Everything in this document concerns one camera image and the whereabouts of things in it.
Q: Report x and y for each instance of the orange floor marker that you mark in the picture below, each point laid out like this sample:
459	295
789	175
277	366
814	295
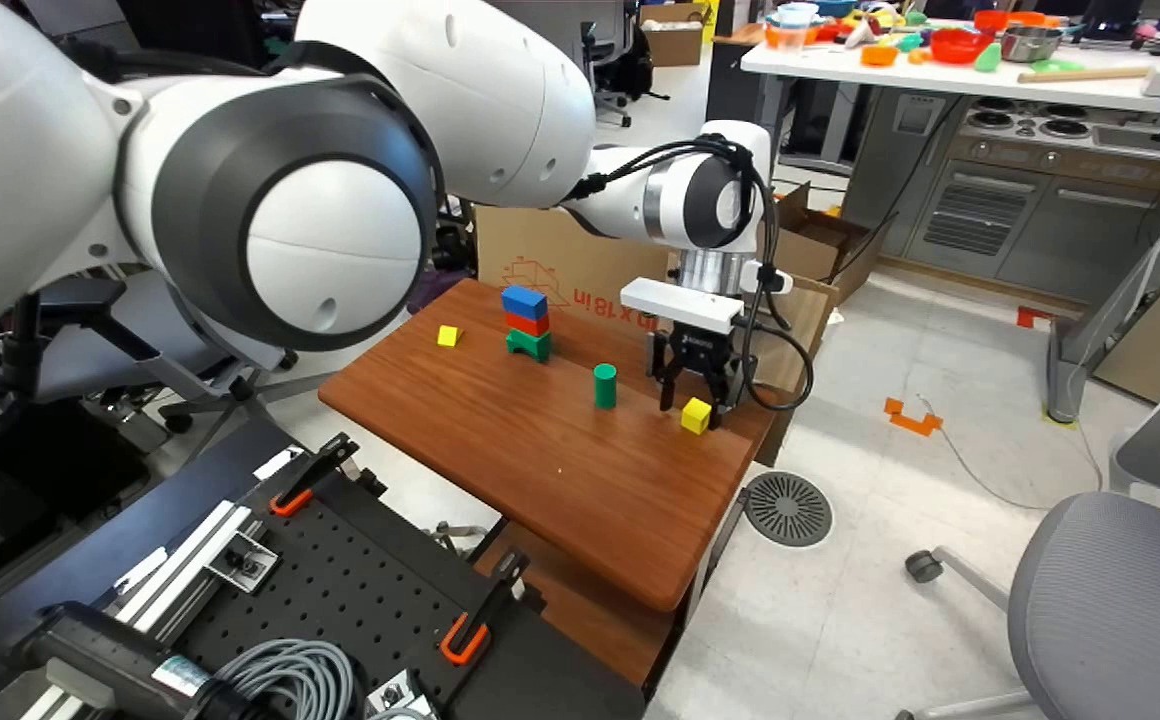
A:
914	417

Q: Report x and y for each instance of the gray fabric swivel chair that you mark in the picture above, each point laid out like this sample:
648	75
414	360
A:
1114	600

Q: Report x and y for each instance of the aluminum extrusion rail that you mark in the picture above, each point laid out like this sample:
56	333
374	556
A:
181	566

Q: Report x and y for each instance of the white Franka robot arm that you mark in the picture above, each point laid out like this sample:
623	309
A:
204	161

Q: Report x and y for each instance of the red rectangular block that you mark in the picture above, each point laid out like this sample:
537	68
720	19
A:
528	325

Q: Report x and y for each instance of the red floor tape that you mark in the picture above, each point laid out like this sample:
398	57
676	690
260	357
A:
1033	317

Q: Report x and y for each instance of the blue rectangular block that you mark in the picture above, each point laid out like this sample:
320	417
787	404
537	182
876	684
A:
527	302

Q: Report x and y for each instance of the large cardboard panel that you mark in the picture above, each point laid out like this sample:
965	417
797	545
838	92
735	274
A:
542	263

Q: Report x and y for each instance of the black perforated breadboard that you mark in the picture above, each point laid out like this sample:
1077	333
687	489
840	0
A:
343	587

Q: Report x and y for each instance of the green black base device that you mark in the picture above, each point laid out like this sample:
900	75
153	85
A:
85	665

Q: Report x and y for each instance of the round metal floor drain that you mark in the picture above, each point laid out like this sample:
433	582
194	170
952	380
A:
787	508

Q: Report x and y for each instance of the orange black bar clamp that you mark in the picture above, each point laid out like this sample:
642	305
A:
473	625
301	481

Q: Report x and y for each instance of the open cardboard box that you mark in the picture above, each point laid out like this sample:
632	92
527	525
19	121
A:
814	241

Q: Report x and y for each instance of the white long table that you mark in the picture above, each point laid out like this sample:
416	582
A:
952	77

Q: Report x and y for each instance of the red plastic bowl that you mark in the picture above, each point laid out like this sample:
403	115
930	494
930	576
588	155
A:
958	44

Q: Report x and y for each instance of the gray drawer cabinet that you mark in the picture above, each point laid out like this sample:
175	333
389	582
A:
1033	212

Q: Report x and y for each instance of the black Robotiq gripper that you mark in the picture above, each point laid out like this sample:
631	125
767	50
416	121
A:
700	354

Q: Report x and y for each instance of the green cylinder block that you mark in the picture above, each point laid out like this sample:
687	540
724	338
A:
604	386

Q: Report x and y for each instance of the green rectangular block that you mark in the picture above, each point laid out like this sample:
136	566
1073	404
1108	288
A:
528	344

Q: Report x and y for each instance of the small closed cardboard box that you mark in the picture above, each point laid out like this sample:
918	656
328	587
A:
674	36

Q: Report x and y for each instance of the wooden stick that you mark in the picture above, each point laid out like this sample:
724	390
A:
1087	75

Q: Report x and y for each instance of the small yellow cube block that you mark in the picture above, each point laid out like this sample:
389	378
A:
446	338

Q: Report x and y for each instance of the large yellow cube block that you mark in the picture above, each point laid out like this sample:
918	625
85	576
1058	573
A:
698	417

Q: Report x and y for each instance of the dark toy basket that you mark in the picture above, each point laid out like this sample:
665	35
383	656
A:
1031	44

